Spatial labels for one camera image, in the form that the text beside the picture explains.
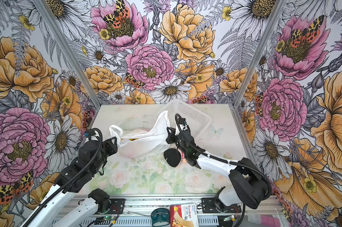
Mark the white plastic mesh basket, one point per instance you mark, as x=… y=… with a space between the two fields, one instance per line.
x=196 y=119

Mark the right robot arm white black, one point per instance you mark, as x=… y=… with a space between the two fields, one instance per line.
x=247 y=185

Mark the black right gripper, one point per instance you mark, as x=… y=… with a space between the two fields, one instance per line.
x=170 y=135

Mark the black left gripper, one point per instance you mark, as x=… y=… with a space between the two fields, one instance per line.
x=112 y=147

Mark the aluminium corner post right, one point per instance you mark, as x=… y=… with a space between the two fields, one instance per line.
x=272 y=23

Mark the white plastic bag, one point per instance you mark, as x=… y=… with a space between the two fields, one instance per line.
x=140 y=143

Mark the pink transparent packet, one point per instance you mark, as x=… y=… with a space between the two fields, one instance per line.
x=263 y=220

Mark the red white bandage box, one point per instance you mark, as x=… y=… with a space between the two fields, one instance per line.
x=184 y=215

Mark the aluminium corner post left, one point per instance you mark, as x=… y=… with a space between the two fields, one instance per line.
x=56 y=30

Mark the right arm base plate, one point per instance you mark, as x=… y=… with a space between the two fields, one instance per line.
x=213 y=205

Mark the aluminium corner post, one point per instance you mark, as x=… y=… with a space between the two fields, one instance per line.
x=272 y=23
x=56 y=30

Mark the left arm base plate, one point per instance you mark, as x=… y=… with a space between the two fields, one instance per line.
x=111 y=206

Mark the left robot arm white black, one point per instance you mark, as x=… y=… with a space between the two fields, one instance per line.
x=92 y=158

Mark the teal round tape dispenser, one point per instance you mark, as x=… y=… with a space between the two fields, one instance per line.
x=160 y=217

